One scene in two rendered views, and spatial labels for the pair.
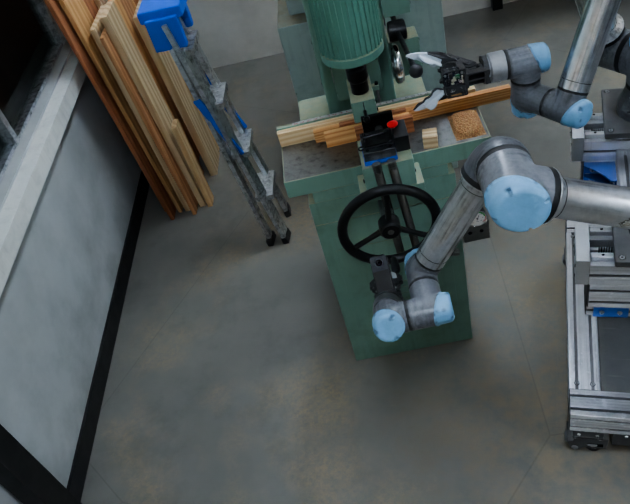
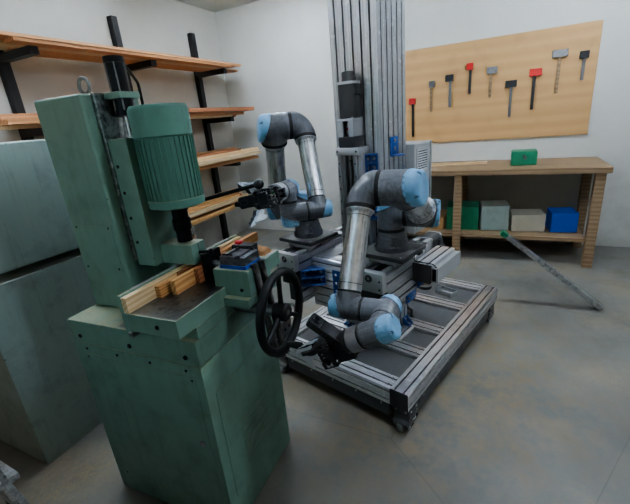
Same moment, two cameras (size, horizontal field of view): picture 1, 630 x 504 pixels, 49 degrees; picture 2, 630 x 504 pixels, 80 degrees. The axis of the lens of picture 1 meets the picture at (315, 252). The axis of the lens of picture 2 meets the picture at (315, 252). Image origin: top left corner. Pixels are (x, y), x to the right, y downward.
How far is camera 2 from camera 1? 1.45 m
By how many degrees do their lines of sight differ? 65
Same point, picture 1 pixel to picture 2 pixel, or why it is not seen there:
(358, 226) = (227, 354)
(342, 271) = (221, 415)
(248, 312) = not seen: outside the picture
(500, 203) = (419, 181)
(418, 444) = not seen: outside the picture
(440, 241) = (360, 262)
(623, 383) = (397, 370)
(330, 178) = (207, 305)
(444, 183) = not seen: hidden behind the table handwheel
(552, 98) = (312, 203)
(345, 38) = (190, 177)
